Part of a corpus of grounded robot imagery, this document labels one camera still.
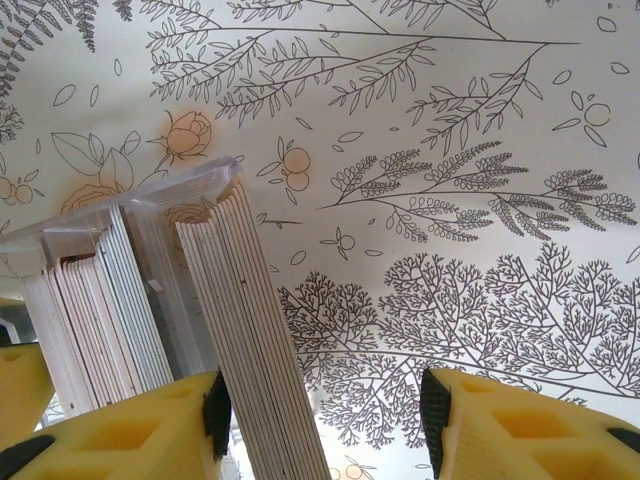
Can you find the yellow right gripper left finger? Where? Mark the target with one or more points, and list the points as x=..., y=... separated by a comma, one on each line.
x=125, y=440

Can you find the white credit card stack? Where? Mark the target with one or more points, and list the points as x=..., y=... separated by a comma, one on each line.
x=100, y=325

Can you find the beige credit card stack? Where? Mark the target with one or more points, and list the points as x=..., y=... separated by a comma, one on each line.
x=260, y=350

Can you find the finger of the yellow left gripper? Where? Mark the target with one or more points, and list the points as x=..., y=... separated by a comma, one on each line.
x=22, y=385

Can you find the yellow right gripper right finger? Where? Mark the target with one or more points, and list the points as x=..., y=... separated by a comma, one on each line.
x=525, y=435

